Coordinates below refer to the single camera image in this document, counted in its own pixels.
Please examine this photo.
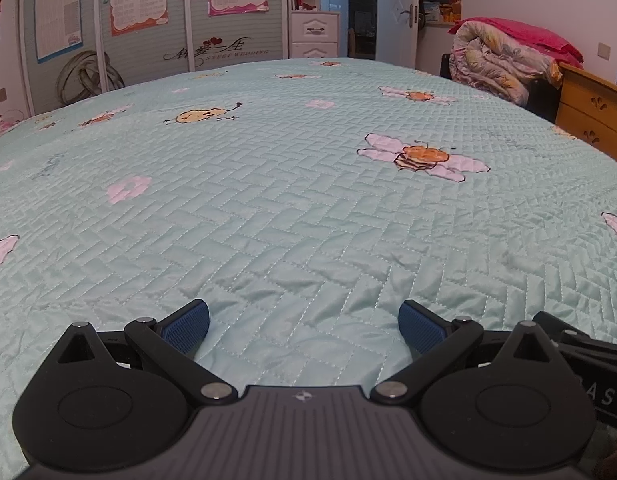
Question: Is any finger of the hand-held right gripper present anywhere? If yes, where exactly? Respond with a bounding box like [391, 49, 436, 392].
[532, 311, 617, 356]

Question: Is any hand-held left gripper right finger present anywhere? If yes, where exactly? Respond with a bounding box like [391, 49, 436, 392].
[371, 299, 564, 405]

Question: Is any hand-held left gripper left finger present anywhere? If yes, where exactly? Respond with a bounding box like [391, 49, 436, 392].
[56, 299, 239, 405]

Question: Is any light green quilted bed cover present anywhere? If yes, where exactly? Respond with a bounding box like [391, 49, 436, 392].
[0, 57, 617, 466]

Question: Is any wooden desk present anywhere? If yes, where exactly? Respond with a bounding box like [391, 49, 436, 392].
[555, 62, 617, 167]

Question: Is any grey sliding door wardrobe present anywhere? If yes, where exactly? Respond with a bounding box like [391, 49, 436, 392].
[16, 0, 292, 111]

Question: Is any folded floral quilt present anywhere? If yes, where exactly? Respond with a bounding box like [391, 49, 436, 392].
[448, 22, 564, 104]

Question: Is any white door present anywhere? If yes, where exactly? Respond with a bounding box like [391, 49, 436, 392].
[375, 0, 422, 69]

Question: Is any pink folded blanket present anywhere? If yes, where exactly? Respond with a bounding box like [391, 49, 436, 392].
[455, 17, 585, 70]

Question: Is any white drawer cabinet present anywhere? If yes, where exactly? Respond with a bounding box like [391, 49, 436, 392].
[290, 10, 341, 60]

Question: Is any coiled grey hose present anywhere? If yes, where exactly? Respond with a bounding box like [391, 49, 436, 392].
[56, 50, 125, 107]

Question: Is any metal door handle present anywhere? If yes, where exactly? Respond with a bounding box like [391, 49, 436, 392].
[395, 2, 420, 29]

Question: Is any blue-framed wall poster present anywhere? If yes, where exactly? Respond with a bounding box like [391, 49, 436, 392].
[34, 0, 84, 64]

